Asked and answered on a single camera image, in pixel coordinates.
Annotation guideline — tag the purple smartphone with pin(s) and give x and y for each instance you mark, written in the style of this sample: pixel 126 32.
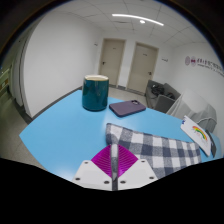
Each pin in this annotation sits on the purple smartphone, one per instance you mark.
pixel 127 107

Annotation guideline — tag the long ceiling light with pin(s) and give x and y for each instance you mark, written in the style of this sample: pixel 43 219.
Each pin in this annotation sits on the long ceiling light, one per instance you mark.
pixel 137 18

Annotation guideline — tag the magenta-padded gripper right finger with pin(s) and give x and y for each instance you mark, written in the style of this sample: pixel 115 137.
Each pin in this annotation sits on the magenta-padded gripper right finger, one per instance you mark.
pixel 135 174

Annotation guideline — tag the white rainbow print booklet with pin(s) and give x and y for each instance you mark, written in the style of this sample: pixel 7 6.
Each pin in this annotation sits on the white rainbow print booklet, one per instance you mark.
pixel 198 135

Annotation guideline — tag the beige door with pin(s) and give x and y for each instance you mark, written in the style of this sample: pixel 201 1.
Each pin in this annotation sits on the beige door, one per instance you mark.
pixel 111 61
pixel 142 67

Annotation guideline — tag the round ceiling light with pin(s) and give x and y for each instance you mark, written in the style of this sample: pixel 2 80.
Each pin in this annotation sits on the round ceiling light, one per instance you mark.
pixel 142 21

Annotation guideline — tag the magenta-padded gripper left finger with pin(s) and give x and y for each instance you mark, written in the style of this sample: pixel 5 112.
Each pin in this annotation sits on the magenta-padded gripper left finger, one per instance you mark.
pixel 95 173

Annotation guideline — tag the wall logo sign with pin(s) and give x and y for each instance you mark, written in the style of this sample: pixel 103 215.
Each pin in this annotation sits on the wall logo sign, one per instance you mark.
pixel 203 65

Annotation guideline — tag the dark teal mug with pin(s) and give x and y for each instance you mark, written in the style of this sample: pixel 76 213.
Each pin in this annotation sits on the dark teal mug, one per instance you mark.
pixel 95 92

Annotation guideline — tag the grey covered chair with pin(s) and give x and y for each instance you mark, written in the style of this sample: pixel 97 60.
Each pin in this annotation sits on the grey covered chair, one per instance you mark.
pixel 196 108

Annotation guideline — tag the grey white checked towel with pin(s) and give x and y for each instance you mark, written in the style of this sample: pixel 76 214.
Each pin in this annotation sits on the grey white checked towel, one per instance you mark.
pixel 156 148

